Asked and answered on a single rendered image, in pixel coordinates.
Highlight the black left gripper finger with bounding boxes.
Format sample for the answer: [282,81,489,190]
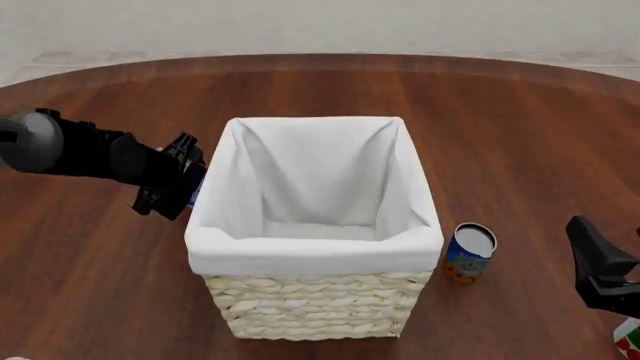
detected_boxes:
[166,165,208,222]

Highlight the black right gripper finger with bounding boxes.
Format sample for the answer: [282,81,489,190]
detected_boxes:
[565,215,640,278]

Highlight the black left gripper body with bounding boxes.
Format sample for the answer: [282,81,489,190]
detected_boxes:
[132,130,207,217]

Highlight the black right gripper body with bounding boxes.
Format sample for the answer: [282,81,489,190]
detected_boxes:
[573,258,640,313]

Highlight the blue cream cheese box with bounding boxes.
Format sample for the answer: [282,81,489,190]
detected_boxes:
[187,174,206,209]

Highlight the woven basket with white liner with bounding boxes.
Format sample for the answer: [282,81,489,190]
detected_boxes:
[183,115,446,343]

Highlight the white red green printed carton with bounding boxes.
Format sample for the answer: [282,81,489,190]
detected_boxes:
[613,317,640,360]

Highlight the blue soup tin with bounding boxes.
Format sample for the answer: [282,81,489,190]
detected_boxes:
[444,222,499,284]

